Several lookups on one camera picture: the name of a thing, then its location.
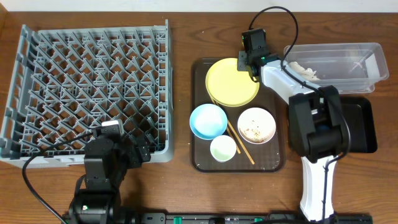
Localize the clear plastic waste bin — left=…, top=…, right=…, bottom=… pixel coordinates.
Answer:
left=284, top=42, right=389, bottom=94

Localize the light blue bowl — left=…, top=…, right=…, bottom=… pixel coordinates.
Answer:
left=189, top=104, right=228, bottom=140

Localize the wooden chopstick with pattern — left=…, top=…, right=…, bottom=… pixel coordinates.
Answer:
left=207, top=91, right=256, bottom=166

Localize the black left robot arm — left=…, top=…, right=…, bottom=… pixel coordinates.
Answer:
left=63, top=134, right=151, bottom=224

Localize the yellow plate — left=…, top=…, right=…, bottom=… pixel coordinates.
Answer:
left=205, top=58, right=260, bottom=107

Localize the grey plastic dishwasher rack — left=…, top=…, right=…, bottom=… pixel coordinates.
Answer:
left=1, top=24, right=174, bottom=168

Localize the crumpled white tissue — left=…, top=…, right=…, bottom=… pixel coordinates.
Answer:
left=289, top=62, right=319, bottom=81

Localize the black waste tray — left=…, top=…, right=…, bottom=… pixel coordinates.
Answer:
left=340, top=96, right=377, bottom=153

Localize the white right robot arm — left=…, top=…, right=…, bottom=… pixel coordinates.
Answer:
left=237, top=51, right=351, bottom=223

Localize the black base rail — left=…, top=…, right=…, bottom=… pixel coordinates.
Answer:
left=140, top=212, right=373, bottom=224

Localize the dark brown serving tray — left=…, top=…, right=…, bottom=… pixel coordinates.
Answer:
left=190, top=58, right=285, bottom=172

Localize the small pale green cup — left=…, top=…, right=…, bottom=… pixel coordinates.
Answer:
left=210, top=135, right=236, bottom=162

